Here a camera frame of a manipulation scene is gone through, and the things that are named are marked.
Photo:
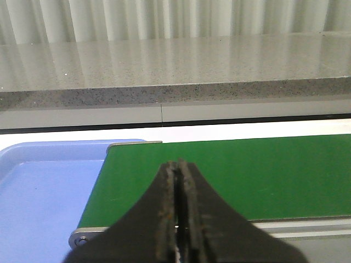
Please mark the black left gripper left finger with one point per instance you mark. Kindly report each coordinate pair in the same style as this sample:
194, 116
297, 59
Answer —
146, 233

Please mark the blue plastic tray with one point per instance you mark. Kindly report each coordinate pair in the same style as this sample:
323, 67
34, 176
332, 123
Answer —
44, 189

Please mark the grey speckled stone counter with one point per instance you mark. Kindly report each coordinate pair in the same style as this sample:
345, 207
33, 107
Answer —
101, 74

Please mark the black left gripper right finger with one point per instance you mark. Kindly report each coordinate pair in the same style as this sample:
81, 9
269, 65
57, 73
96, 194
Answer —
215, 232

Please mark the white pleated curtain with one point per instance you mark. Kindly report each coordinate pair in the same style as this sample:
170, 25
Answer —
78, 21

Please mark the green conveyor belt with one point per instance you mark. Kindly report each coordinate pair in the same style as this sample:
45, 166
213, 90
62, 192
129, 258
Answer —
246, 175

